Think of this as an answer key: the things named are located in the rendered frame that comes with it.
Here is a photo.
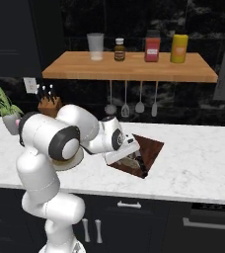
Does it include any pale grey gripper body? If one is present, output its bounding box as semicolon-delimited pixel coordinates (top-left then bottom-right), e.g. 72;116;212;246
103;143;141;166

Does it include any dark brown cutting board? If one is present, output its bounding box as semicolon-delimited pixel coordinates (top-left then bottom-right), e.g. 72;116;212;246
106;132;165;180

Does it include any dark drawer front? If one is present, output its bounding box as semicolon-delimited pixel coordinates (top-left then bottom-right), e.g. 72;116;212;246
83;195;191;218

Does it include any pale round plate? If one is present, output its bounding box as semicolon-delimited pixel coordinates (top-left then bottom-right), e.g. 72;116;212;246
51;147;85;172

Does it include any wooden knife block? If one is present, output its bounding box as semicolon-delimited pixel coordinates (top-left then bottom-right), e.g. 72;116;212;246
35;83;63;120

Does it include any dark drawer stack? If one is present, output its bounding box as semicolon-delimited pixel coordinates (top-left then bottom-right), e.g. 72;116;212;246
0;187;46;253

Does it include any hanging grey slotted spatula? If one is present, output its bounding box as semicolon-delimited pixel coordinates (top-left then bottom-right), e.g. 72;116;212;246
120;80;131;119

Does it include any hanging grey round ladle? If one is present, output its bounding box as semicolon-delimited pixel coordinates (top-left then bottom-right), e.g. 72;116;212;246
104;80;118;117

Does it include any hanging grey narrow spatula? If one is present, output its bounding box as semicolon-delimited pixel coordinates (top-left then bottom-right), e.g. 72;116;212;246
150;80;159;118

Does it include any dark cupboard door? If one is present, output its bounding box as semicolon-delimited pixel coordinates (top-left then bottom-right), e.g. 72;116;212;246
72;213;94;253
92;214;168;253

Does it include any black oven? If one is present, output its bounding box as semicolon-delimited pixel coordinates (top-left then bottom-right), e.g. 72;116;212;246
162;201;225;253

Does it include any small brown bottle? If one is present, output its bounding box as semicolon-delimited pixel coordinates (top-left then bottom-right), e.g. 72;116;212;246
113;38;126;62

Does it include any red jar with dark lid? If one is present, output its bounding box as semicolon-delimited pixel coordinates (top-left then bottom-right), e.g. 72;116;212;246
144;29;162;63

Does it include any clear glass cup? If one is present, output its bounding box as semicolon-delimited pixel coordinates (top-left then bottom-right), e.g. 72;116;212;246
86;32;106;62

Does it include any yellow canister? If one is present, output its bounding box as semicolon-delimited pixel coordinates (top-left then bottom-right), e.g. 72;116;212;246
170;34;189;64

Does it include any pink flower plant grey pot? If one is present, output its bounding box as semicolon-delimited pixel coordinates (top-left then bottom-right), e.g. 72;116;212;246
0;75;26;136

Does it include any white drawer handle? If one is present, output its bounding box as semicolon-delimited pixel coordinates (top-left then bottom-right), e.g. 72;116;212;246
116;200;142;210

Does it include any white cupboard door handle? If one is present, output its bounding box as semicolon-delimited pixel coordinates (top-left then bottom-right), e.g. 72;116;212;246
94;218;104;245
81;218;92;244

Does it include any wooden wall shelf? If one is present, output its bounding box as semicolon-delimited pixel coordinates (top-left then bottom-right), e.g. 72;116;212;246
41;50;219;84

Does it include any grey oven handle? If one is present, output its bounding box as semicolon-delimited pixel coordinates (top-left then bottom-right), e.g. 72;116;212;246
182;216;225;232

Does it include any white wall outlet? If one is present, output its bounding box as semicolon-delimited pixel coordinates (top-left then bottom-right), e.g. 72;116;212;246
23;76;38;95

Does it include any dark wall cupboard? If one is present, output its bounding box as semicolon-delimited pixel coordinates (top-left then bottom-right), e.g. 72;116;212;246
0;0;66;79

